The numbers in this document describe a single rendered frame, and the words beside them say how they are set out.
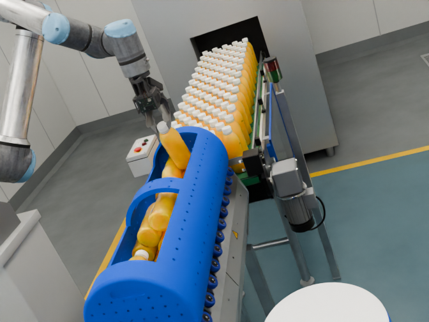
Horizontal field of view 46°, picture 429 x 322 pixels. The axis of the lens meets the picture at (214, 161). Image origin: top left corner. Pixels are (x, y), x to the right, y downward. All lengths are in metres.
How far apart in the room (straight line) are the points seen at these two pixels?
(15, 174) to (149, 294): 1.11
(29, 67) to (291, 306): 1.43
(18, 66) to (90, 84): 4.52
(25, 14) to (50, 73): 4.99
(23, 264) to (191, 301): 1.00
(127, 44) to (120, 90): 4.97
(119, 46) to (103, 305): 0.77
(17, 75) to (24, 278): 0.79
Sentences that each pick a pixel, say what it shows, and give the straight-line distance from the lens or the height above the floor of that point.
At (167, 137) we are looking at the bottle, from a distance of 1.73.
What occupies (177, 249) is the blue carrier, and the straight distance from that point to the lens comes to 1.30.
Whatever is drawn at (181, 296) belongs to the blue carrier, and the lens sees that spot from 1.20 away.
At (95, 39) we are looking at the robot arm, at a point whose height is 1.66.
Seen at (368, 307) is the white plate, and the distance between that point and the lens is 1.18.
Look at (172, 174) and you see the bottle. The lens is 1.82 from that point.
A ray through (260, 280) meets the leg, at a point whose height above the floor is 0.46.
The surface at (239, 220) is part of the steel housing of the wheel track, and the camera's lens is 1.91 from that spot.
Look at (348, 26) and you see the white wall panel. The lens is 6.06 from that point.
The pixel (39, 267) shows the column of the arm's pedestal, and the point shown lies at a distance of 2.16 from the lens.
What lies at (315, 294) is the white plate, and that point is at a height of 1.04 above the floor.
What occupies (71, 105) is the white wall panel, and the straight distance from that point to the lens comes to 6.87.
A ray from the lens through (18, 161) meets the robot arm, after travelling 2.17.
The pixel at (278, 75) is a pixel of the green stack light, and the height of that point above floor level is 1.18.
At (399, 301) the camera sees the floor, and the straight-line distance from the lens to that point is 2.68.
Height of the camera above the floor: 1.86
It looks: 24 degrees down
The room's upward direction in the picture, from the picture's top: 21 degrees counter-clockwise
